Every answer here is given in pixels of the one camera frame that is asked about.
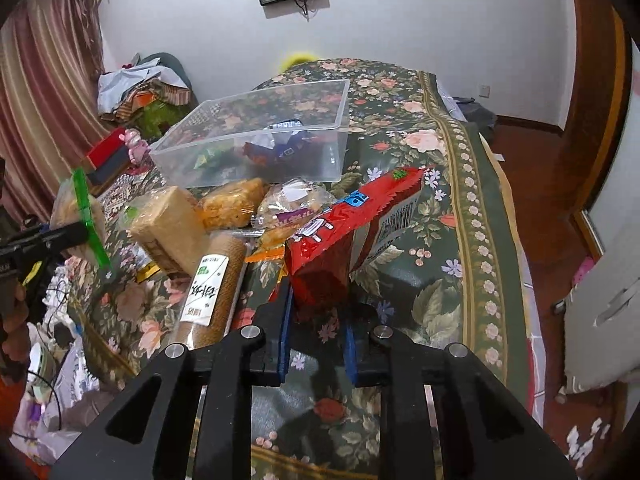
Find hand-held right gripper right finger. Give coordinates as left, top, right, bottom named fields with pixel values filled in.
left=344, top=304, right=582, bottom=480

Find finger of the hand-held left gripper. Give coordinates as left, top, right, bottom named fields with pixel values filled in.
left=0, top=222, right=90, bottom=262

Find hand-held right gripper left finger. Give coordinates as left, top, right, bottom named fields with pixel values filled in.
left=49, top=282, right=295, bottom=480

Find red snack packet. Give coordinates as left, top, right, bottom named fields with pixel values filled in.
left=284, top=166, right=437, bottom=311

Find clear plastic storage box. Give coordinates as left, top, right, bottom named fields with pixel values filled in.
left=149, top=79, right=351, bottom=189

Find person's left hand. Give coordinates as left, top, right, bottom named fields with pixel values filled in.
left=0, top=282, right=32, bottom=377

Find clear bag with green clip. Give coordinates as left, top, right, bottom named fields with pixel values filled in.
left=49, top=167, right=115, bottom=283

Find brown grain pack white label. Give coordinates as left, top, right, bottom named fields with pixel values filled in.
left=169, top=231, right=249, bottom=357

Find orange flat packet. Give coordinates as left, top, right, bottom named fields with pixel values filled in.
left=244, top=246, right=287, bottom=264

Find white cup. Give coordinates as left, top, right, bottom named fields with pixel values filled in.
left=25, top=339, right=60, bottom=403

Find red box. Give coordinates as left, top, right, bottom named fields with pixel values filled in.
left=81, top=127, right=132, bottom=183

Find tan block snack packet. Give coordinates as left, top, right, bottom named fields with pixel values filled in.
left=125, top=185, right=212, bottom=279

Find pink toy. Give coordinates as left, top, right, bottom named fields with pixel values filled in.
left=122, top=128, right=152, bottom=164

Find white plastic bag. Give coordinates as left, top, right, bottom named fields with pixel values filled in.
left=10, top=330, right=121, bottom=466

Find clear bread bag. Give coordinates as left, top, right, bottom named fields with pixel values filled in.
left=251, top=177, right=335, bottom=242

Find orange fried snack bag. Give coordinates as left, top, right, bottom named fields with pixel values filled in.
left=197, top=177, right=266, bottom=231

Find striped pink curtain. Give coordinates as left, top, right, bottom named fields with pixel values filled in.
left=0, top=0, right=107, bottom=216

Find floral bedspread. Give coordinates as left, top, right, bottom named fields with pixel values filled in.
left=65, top=57, right=543, bottom=480

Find pile of clothes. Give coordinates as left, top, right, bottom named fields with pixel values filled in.
left=97, top=52, right=194, bottom=128

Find green snack packet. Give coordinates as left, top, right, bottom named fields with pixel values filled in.
left=192, top=140, right=236, bottom=171

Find blue snack packets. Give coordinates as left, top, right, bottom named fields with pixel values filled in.
left=242, top=119, right=321, bottom=167

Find dark bag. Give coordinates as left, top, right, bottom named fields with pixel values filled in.
left=451, top=96, right=499, bottom=137

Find yellow-green fluffy thing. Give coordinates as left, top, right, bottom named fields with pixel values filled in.
left=278, top=52, right=322, bottom=72

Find wooden door frame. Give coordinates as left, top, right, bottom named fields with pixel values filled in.
left=564, top=0, right=632, bottom=263

